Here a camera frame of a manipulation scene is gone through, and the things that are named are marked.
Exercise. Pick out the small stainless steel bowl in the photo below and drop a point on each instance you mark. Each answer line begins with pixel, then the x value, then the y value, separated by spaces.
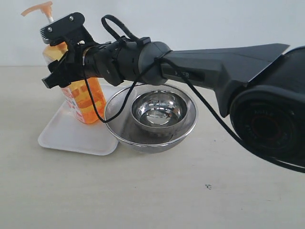
pixel 159 111

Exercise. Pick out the white rectangular plastic tray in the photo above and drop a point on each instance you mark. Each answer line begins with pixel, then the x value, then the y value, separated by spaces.
pixel 68 131

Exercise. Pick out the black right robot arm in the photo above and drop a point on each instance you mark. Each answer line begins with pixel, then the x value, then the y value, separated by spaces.
pixel 256 93

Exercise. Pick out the large steel mesh colander bowl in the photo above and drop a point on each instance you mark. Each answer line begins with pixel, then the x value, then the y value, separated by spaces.
pixel 122 126

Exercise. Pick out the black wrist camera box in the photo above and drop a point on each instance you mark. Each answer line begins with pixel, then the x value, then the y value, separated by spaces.
pixel 69 26

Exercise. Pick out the orange soap pump bottle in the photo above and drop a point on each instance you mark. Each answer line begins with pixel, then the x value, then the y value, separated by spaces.
pixel 88 102

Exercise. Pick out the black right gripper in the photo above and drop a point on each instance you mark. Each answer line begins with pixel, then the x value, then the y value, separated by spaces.
pixel 84 59

